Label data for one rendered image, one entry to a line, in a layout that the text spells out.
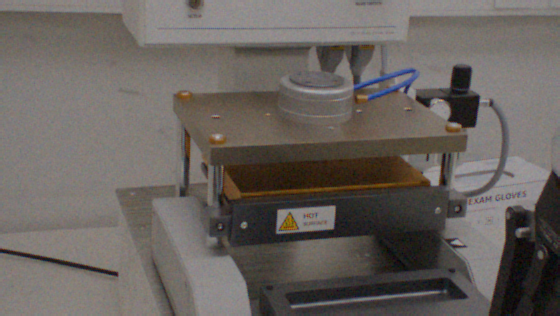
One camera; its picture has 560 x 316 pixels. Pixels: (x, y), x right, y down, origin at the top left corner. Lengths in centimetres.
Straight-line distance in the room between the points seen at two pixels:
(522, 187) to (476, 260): 62
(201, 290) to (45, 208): 76
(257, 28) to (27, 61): 52
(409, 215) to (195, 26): 32
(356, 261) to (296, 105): 22
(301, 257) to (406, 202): 18
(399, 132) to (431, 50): 70
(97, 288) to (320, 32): 52
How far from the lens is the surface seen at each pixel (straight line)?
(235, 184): 90
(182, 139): 101
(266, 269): 102
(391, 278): 88
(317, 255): 106
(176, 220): 96
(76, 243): 150
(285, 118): 94
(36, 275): 141
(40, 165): 153
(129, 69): 149
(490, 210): 151
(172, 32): 104
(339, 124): 94
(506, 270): 62
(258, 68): 110
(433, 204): 94
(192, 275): 85
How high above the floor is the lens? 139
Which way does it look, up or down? 20 degrees down
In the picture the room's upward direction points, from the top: 4 degrees clockwise
